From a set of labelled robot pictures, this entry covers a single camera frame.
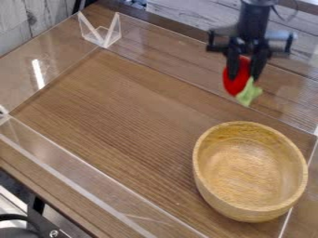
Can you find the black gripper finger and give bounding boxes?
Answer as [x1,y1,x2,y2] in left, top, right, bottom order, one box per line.
[250,48,270,80]
[226,46,240,81]

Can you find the black metal table leg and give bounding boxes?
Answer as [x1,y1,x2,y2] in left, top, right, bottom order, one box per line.
[27,196,71,238]

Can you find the clear acrylic corner bracket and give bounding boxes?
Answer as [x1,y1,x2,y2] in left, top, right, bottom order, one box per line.
[78,12,122,48]

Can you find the black cable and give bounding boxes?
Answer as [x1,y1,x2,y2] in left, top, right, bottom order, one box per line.
[0,212,30,238]

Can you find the wooden bowl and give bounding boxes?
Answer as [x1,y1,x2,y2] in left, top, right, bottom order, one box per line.
[193,121,309,223]

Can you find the clear acrylic barrier walls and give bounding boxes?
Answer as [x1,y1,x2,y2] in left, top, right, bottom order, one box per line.
[0,5,318,238]

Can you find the red plush strawberry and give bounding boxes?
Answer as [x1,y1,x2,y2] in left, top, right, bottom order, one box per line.
[222,57,264,107]

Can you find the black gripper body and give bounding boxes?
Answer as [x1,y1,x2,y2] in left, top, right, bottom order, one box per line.
[206,28,297,58]

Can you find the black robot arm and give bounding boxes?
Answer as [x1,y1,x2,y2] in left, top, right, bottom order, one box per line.
[206,0,299,81]

